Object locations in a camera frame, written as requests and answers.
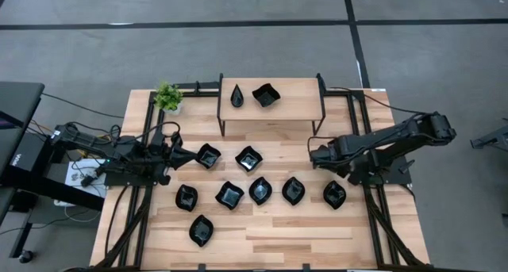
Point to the dark grey stand leg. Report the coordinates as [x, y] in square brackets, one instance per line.
[494, 139]

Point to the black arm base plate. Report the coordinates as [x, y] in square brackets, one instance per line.
[401, 178]
[119, 181]

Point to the black computer case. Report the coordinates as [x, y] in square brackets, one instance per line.
[24, 157]

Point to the white printed sheet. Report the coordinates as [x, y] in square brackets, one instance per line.
[77, 178]

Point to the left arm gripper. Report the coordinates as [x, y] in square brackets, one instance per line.
[162, 161]

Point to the black leaf mini plate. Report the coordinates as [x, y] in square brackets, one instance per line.
[260, 191]
[293, 191]
[201, 230]
[334, 195]
[186, 198]

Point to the wooden riser black legs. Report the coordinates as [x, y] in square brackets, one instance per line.
[301, 101]

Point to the black desk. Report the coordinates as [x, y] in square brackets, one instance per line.
[20, 105]

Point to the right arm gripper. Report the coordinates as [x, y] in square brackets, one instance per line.
[327, 157]

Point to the small black edge bracket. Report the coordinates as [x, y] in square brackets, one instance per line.
[305, 267]
[201, 267]

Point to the black caster wheel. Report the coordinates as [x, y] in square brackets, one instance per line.
[25, 256]

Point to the green plant white pot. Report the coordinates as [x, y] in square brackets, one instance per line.
[168, 97]

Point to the black teardrop mini plate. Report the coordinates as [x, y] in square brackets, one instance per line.
[237, 99]

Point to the black wavy square mini plate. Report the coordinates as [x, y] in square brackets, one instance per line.
[207, 156]
[248, 159]
[229, 195]
[266, 95]

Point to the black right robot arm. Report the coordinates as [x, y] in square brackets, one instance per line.
[397, 136]

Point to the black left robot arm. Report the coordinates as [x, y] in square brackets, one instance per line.
[87, 141]

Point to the white power strip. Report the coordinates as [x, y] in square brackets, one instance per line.
[63, 203]

